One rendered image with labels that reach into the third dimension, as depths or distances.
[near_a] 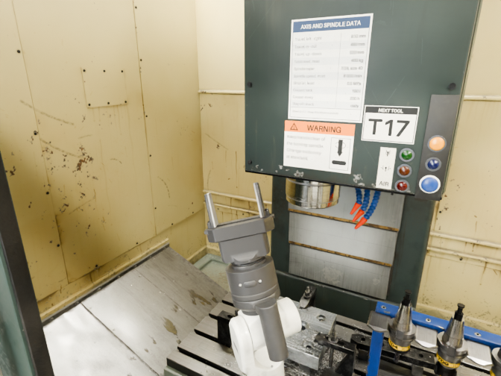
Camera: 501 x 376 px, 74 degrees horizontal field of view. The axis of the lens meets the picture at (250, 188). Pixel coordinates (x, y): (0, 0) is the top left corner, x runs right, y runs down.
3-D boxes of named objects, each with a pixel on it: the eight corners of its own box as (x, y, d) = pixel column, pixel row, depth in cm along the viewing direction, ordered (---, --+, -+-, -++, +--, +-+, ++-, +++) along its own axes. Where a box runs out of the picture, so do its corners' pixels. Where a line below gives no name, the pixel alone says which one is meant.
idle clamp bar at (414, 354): (432, 380, 106) (435, 364, 104) (348, 355, 116) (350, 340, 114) (430, 368, 110) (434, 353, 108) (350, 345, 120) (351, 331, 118)
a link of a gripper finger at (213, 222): (207, 194, 57) (215, 228, 58) (211, 192, 61) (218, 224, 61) (198, 195, 58) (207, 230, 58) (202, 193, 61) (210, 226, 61)
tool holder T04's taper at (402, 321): (413, 324, 84) (417, 301, 82) (410, 334, 81) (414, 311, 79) (394, 317, 87) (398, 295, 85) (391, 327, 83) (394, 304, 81)
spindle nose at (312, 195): (347, 197, 102) (350, 159, 98) (326, 214, 89) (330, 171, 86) (300, 188, 110) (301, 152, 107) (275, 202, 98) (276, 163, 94)
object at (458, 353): (465, 346, 81) (467, 338, 80) (466, 363, 76) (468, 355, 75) (436, 336, 84) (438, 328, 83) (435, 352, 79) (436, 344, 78)
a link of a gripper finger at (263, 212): (253, 182, 60) (261, 215, 60) (253, 183, 57) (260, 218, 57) (262, 180, 60) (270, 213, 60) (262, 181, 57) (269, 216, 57)
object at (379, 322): (388, 336, 83) (388, 333, 82) (365, 329, 85) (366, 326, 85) (391, 318, 89) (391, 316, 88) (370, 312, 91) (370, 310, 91)
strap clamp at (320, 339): (351, 378, 107) (355, 341, 102) (312, 362, 113) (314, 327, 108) (353, 371, 110) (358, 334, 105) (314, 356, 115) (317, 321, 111)
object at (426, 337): (438, 352, 78) (438, 349, 78) (412, 344, 80) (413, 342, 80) (438, 333, 84) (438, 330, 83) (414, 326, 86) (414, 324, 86)
